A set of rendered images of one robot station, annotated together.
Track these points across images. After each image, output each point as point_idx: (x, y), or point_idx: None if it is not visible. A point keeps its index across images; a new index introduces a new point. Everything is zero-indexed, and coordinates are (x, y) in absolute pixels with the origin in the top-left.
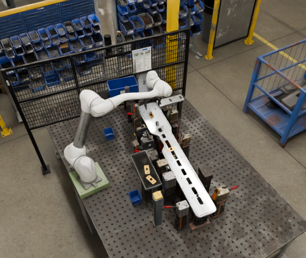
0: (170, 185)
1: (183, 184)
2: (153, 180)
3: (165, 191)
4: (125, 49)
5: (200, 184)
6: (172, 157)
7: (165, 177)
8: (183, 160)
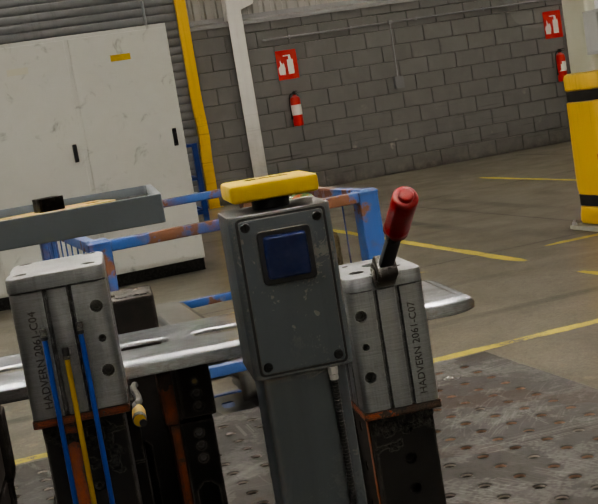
0: (121, 361)
1: (140, 355)
2: (72, 205)
3: (119, 489)
4: None
5: (190, 321)
6: None
7: (62, 268)
8: None
